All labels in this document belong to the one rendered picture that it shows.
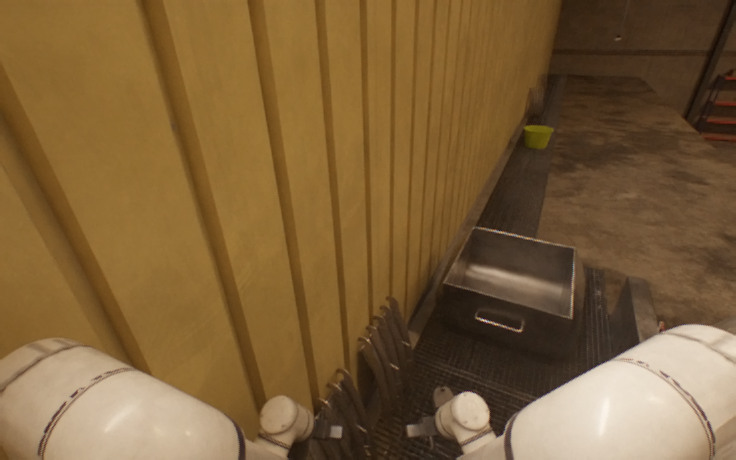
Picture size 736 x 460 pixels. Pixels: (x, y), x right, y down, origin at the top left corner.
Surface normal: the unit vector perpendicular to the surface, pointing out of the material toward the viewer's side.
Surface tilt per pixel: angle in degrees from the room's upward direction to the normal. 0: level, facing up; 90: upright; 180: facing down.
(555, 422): 52
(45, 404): 26
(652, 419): 21
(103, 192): 90
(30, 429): 47
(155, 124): 90
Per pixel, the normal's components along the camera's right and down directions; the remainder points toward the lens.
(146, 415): 0.45, -0.74
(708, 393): 0.15, -0.58
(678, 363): -0.07, -0.90
